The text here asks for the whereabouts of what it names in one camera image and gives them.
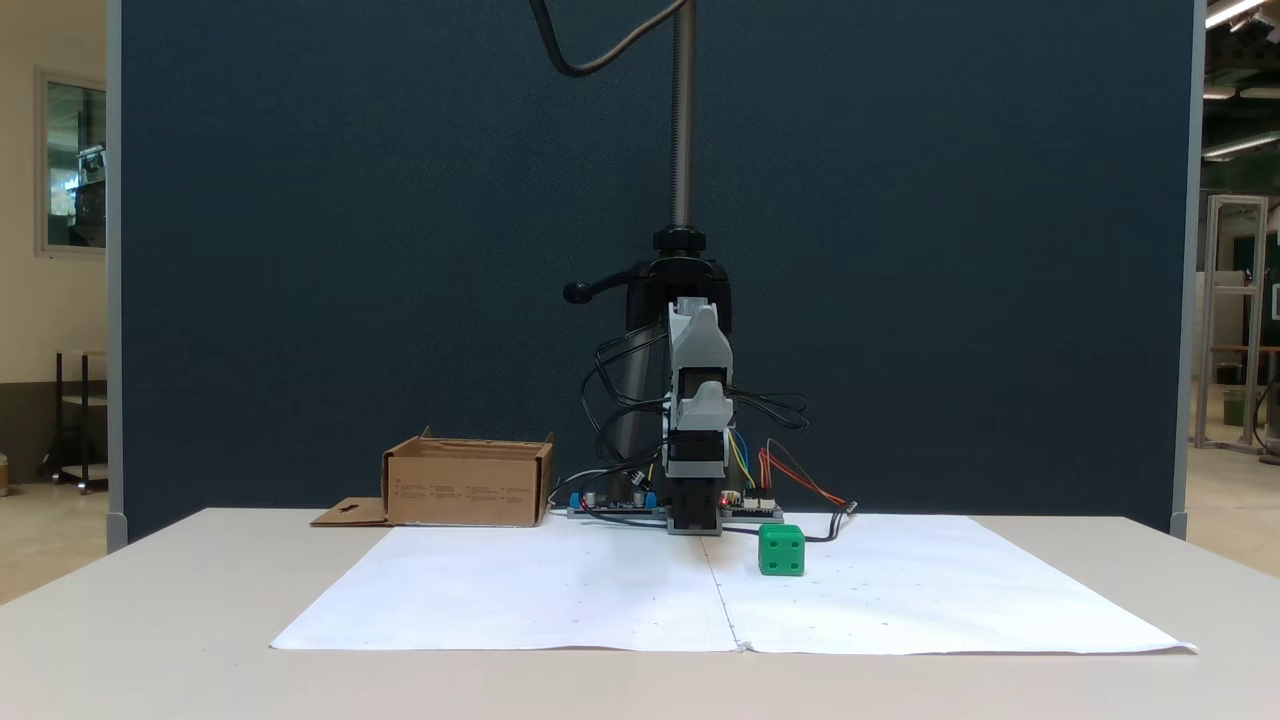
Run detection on aluminium frame rack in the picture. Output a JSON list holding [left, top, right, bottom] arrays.
[[1193, 194, 1272, 455]]

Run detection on black servo cable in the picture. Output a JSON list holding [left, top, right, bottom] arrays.
[[724, 387, 810, 432], [582, 328, 670, 503]]

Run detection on framed wall window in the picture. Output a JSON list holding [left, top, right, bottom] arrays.
[[34, 67, 109, 260]]

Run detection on brown cardboard box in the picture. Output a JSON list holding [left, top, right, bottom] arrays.
[[310, 427, 556, 529]]

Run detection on red orange wire pair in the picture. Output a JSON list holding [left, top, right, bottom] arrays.
[[757, 439, 850, 508]]

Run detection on threaded metal stand pole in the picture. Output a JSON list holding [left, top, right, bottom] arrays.
[[671, 0, 697, 233]]

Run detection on green dice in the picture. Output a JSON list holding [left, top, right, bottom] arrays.
[[758, 524, 806, 578]]

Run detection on white paper sheet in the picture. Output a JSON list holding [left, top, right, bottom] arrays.
[[270, 524, 742, 654], [704, 514, 1199, 657]]

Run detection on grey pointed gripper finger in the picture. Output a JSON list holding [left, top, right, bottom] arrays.
[[668, 380, 736, 448]]

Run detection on grey motor controller board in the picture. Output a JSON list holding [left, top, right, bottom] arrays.
[[721, 492, 785, 524]]

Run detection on black power cable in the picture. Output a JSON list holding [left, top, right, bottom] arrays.
[[722, 500, 860, 544]]

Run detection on black metal cart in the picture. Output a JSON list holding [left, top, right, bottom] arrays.
[[38, 349, 109, 497]]

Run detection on black camera cable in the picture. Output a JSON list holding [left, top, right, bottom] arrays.
[[528, 0, 691, 79]]

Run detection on blue power converter board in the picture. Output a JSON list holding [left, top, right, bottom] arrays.
[[566, 489, 668, 522]]

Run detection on dark blue partition panel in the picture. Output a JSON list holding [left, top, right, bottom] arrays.
[[106, 0, 1207, 554]]

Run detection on black stand clamp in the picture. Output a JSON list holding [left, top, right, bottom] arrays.
[[562, 225, 733, 337]]

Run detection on grey stand tube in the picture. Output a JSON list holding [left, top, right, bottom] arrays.
[[608, 345, 668, 503]]

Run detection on yellow wire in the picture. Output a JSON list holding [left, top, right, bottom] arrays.
[[729, 430, 758, 494]]

